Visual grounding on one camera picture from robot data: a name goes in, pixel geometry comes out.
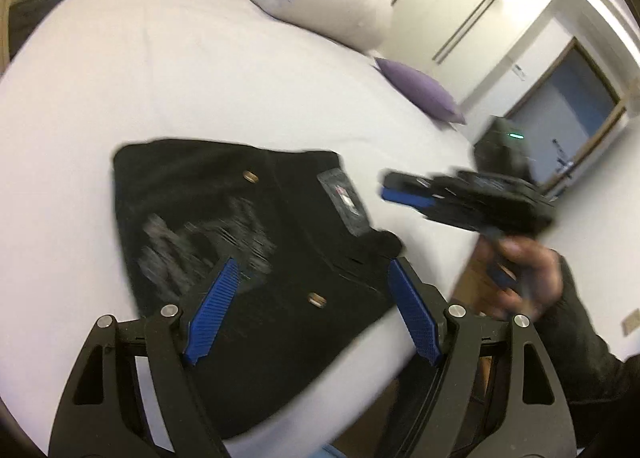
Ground nightstand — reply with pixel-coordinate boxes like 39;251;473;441
7;0;68;59

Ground white bed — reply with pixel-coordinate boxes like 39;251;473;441
0;0;481;458

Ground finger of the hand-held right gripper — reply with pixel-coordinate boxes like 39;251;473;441
381;187;427;217
384;172;436;191

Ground person's right hand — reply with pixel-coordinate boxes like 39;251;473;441
475;237;565;320

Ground purple pillow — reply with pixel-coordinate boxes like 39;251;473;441
375;57;466;125

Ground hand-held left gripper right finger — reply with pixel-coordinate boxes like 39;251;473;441
387;258;573;458

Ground wooden framed glass door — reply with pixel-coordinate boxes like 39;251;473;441
502;37;628;199

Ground black pants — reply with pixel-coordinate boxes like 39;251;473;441
111;138;407;441

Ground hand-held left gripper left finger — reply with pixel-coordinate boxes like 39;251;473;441
48;258;241;458

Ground person's right forearm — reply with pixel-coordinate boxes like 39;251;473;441
530;258;640;449

